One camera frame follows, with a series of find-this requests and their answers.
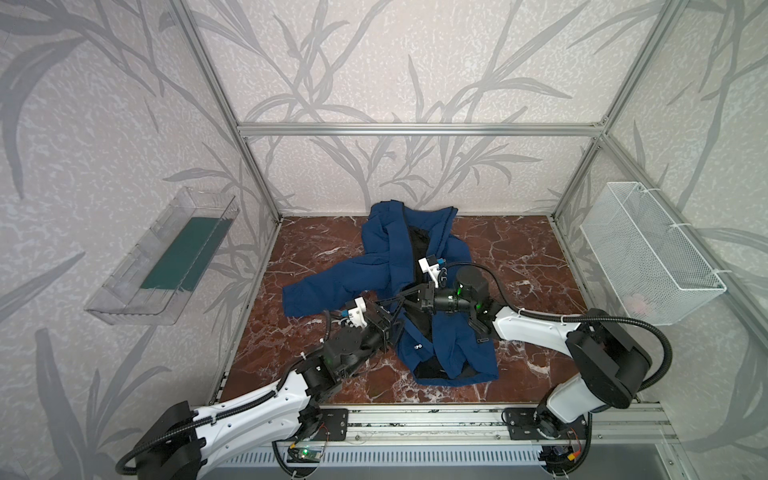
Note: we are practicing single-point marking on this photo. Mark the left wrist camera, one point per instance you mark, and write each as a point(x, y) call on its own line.
point(354, 313)

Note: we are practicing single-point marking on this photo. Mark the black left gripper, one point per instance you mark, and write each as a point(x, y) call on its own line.
point(387, 321)

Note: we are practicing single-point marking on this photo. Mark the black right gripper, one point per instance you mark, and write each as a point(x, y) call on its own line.
point(424, 297)

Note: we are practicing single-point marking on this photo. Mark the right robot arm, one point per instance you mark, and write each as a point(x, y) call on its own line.
point(611, 365)

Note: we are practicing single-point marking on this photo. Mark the right base wiring connector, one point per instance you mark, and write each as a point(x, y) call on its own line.
point(559, 461)

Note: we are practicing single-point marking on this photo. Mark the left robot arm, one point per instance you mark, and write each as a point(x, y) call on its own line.
point(187, 443)

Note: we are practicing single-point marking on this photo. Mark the white wire mesh basket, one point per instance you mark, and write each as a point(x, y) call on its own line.
point(642, 249)

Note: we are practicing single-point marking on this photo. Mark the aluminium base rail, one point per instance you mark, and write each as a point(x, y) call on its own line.
point(481, 424)

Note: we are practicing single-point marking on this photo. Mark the blue zip-up jacket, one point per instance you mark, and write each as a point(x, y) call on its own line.
point(439, 349)

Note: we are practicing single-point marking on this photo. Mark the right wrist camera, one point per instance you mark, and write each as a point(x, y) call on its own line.
point(435, 268)

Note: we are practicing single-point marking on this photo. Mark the pink object in basket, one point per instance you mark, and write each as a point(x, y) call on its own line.
point(637, 305)

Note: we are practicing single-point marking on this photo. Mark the clear plastic wall bin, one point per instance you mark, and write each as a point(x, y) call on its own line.
point(154, 282)

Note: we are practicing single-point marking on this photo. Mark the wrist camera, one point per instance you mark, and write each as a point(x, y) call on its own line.
point(354, 313)
point(435, 268)

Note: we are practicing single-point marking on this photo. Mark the aluminium cage frame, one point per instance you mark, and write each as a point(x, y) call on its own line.
point(740, 24)

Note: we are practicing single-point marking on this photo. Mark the green circuit board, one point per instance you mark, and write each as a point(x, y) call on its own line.
point(304, 454)

